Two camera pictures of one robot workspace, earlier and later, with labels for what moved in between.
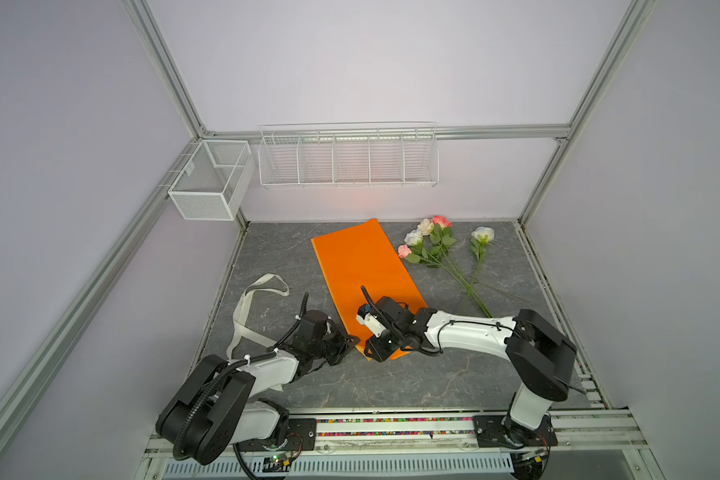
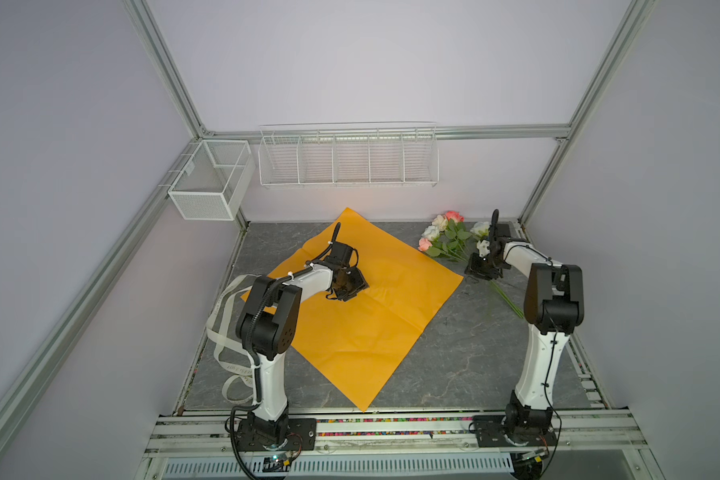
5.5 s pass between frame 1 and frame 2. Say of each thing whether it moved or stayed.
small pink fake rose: moved
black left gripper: moved
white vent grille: stayed
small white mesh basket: stayed
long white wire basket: stayed
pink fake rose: moved
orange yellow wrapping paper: moved
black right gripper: moved
